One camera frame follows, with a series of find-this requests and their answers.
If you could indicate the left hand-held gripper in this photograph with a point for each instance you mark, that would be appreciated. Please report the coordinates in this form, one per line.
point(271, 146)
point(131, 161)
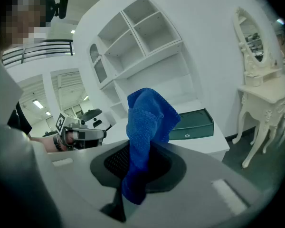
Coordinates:
point(78, 129)

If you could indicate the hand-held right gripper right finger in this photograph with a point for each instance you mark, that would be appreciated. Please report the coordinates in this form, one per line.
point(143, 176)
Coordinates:
point(204, 198)

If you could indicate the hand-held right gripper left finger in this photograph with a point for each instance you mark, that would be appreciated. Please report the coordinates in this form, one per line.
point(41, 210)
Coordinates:
point(76, 174)

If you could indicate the blue cloth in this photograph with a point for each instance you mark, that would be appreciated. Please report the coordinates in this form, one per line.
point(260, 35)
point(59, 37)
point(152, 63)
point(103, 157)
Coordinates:
point(145, 117)

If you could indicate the dark green case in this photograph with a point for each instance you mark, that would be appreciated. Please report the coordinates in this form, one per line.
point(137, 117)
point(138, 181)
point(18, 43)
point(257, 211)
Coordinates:
point(194, 125)

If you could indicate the person's left forearm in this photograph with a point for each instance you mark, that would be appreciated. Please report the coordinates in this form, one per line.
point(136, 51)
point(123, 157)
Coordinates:
point(45, 145)

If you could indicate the person's left hand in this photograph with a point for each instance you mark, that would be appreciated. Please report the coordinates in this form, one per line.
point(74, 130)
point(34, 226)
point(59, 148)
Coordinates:
point(69, 140)

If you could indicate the white black-trimmed machine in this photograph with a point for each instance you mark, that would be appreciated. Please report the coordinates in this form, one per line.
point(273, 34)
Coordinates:
point(95, 119)

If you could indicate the silver wristwatch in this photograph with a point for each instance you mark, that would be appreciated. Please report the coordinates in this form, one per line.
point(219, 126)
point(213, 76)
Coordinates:
point(57, 142)

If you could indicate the black printed T-shirt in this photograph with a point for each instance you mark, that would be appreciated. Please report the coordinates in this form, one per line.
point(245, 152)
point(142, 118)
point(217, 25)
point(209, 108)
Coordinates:
point(20, 120)

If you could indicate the white shelf unit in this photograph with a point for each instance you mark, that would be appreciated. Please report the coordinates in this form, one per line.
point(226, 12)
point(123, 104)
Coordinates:
point(142, 44)

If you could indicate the black metal railing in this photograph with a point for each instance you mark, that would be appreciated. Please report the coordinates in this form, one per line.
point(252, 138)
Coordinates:
point(38, 49)

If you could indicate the cream carved dressing table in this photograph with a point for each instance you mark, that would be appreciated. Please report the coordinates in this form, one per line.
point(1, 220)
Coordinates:
point(266, 96)

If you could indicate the person's head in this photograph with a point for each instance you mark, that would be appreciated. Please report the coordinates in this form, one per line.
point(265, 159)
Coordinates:
point(23, 20)

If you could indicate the cream oval vanity mirror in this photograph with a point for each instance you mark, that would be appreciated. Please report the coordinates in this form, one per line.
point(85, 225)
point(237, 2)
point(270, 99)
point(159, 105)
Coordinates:
point(251, 39)

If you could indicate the black head-mounted camera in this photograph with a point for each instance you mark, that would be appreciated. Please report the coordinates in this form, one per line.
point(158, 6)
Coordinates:
point(61, 6)

